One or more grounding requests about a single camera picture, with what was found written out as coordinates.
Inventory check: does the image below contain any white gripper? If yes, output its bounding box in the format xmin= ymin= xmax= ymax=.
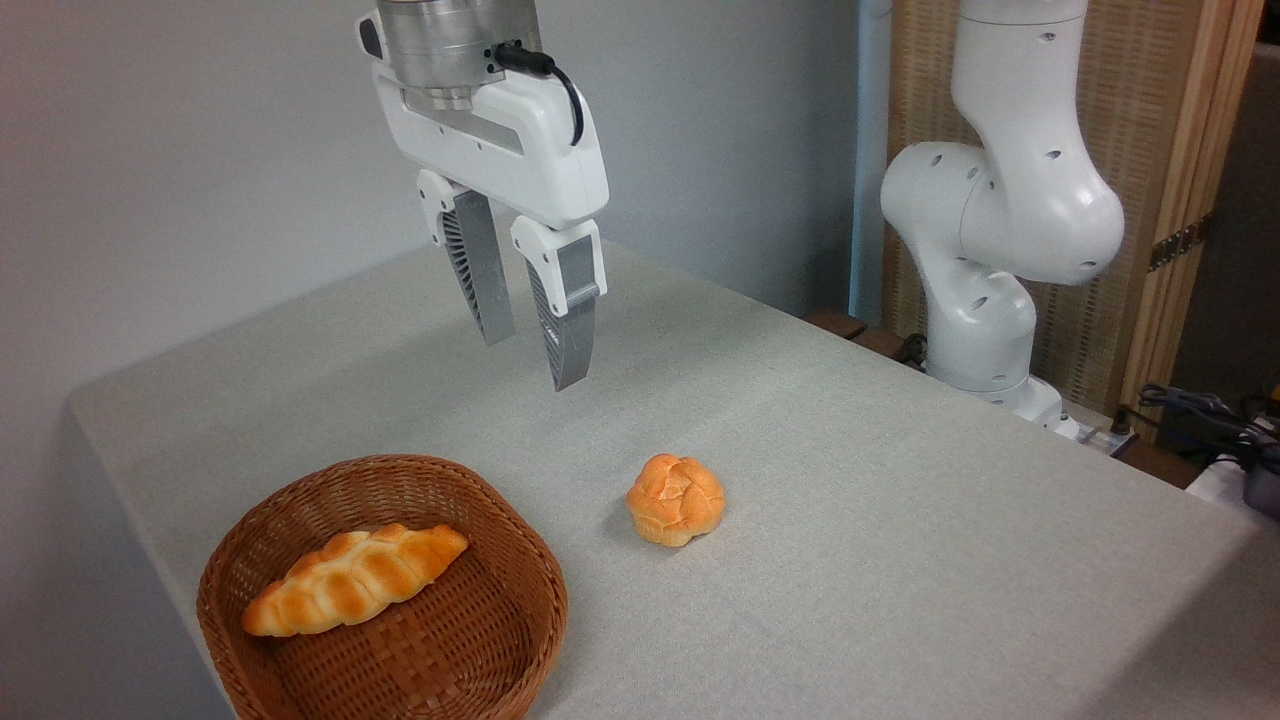
xmin=356 ymin=11 xmax=610 ymax=393

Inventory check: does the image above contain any round knotted bread roll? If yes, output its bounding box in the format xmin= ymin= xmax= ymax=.
xmin=626 ymin=453 xmax=727 ymax=549

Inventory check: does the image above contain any long braided bread loaf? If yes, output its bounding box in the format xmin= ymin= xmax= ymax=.
xmin=241 ymin=522 xmax=470 ymax=639

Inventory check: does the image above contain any brown woven wicker basket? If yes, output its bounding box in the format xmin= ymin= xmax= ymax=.
xmin=196 ymin=454 xmax=570 ymax=720

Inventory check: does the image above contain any brown wooden base board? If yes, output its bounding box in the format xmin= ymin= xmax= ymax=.
xmin=803 ymin=309 xmax=927 ymax=369

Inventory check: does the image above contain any white vertical pipe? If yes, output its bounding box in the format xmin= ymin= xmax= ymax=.
xmin=847 ymin=0 xmax=894 ymax=327

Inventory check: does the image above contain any grey tablecloth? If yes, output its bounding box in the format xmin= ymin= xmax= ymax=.
xmin=67 ymin=235 xmax=1280 ymax=720

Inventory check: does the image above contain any white power strip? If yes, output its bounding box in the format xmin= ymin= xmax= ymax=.
xmin=1072 ymin=420 xmax=1139 ymax=459

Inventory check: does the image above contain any brass screen hinge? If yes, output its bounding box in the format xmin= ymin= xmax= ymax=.
xmin=1147 ymin=214 xmax=1214 ymax=274

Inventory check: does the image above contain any dark grey device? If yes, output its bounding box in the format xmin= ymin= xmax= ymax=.
xmin=1243 ymin=455 xmax=1280 ymax=522

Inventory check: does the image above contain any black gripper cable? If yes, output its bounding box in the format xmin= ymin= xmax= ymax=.
xmin=491 ymin=41 xmax=586 ymax=148

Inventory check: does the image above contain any black cable bundle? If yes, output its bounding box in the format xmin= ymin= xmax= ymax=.
xmin=1120 ymin=383 xmax=1280 ymax=471

